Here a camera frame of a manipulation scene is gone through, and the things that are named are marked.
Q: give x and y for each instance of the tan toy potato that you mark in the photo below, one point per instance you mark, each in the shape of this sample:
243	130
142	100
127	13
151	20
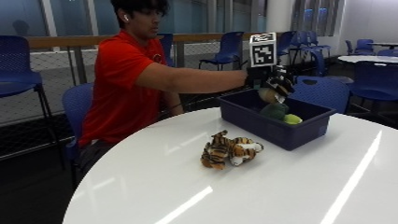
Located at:
268	95

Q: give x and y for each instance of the dark green toy avocado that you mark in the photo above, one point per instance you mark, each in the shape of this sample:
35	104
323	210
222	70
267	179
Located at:
275	111

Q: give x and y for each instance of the blue perforated chair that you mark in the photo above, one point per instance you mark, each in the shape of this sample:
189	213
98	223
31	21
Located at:
167	46
322	91
228	49
362	46
375	81
77	105
307	43
19	71

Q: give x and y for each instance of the white cube with black markers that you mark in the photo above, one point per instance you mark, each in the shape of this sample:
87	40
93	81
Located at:
263	51

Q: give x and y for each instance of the yellow-green toy lemon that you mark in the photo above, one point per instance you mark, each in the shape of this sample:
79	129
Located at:
294	119

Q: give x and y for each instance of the dark blue plastic bin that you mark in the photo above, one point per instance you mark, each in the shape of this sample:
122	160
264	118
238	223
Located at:
266	129

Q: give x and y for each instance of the white round column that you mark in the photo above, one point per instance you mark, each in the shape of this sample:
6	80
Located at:
280	15

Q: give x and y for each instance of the white round table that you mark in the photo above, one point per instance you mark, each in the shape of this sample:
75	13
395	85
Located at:
386	44
367	58

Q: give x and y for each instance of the striped tiger soft toy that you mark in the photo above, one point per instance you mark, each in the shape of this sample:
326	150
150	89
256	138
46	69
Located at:
228	149

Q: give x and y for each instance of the person in red shirt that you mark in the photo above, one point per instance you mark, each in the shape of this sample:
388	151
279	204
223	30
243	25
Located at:
121	93

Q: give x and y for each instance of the white earbud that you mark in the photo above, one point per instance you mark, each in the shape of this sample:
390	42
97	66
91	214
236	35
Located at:
126	18

